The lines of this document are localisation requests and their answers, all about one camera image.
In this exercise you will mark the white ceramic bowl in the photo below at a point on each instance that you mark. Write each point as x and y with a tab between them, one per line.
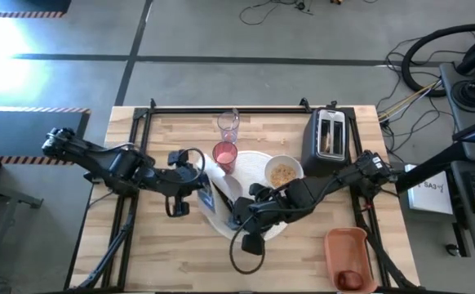
270	163

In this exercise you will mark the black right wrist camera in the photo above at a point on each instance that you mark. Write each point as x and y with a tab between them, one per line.
253	244

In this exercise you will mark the red apple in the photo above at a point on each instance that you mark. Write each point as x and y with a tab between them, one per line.
349	281

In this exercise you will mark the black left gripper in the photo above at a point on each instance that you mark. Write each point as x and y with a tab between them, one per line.
180	177

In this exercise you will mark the grey side stand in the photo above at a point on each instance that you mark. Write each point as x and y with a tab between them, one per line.
5	196

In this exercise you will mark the orange plastic tray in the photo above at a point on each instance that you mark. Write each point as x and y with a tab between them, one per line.
345	249

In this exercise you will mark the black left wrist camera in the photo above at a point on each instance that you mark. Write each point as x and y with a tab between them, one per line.
177	206

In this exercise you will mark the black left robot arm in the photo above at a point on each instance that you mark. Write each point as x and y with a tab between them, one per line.
111	163

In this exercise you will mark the golden cereal flakes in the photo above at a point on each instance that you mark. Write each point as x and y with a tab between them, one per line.
283	175

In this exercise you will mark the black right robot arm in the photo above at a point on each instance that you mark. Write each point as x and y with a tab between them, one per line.
323	185

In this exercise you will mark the grey desk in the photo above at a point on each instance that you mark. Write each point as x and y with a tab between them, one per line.
449	81

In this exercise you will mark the black two-slot toaster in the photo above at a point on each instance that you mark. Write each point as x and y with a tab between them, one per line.
315	143

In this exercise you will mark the dark mat with hazard edging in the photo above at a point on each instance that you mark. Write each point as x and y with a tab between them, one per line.
25	134
37	5

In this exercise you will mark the black computer mouse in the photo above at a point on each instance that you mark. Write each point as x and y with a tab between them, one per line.
452	249

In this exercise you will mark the white paper sheet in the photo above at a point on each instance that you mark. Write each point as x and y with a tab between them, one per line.
429	200

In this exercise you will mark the clear bluish tumbler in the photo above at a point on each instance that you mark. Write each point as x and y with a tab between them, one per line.
227	126

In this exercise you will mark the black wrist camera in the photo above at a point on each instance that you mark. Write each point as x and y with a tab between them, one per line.
253	244
177	206

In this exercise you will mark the red faceted tumbler with juice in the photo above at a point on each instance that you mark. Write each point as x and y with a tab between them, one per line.
225	157

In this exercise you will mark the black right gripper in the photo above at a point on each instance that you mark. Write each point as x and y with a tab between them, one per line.
262	210

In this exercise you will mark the toast slice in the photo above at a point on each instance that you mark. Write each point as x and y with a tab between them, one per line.
325	143

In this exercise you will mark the white round woven placemat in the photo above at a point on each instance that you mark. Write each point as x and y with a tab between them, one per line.
249	167

